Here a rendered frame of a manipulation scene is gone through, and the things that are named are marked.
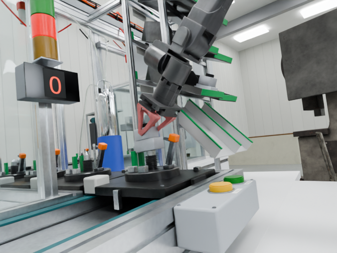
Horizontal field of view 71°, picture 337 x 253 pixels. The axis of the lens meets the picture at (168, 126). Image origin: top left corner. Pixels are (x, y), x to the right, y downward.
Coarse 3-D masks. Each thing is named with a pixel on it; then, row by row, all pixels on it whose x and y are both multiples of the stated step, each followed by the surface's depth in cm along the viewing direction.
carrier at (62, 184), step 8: (72, 160) 76; (80, 160) 78; (88, 160) 74; (80, 168) 78; (88, 168) 73; (96, 168) 71; (104, 168) 78; (64, 176) 70; (72, 176) 68; (80, 176) 68; (88, 176) 68; (112, 176) 70; (120, 176) 69; (64, 184) 64; (72, 184) 62; (80, 184) 60
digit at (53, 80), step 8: (48, 72) 50; (56, 72) 52; (48, 80) 50; (56, 80) 51; (64, 80) 53; (48, 88) 50; (56, 88) 51; (64, 88) 53; (56, 96) 51; (64, 96) 53
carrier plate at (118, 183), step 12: (120, 180) 60; (168, 180) 52; (180, 180) 51; (84, 192) 57; (96, 192) 54; (108, 192) 52; (132, 192) 48; (144, 192) 46; (156, 192) 45; (168, 192) 45
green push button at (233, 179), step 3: (225, 177) 47; (228, 177) 47; (231, 177) 47; (234, 177) 46; (237, 177) 46; (240, 177) 46; (243, 177) 46; (225, 180) 47; (228, 180) 46; (231, 180) 46; (234, 180) 45; (237, 180) 45; (240, 180) 46; (243, 180) 46; (231, 183) 46; (234, 183) 45
